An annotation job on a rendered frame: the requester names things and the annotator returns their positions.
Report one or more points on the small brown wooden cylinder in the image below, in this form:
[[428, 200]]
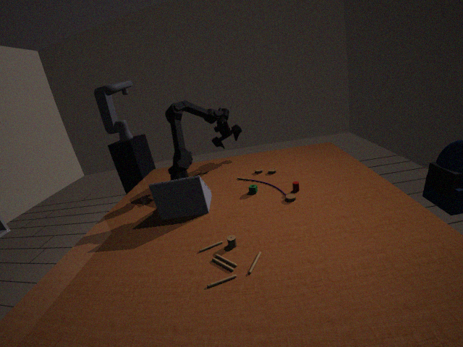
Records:
[[232, 241]]

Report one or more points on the green block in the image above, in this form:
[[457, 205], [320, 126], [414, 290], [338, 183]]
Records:
[[253, 189]]

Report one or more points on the red cylinder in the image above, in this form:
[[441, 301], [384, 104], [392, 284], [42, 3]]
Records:
[[295, 186]]

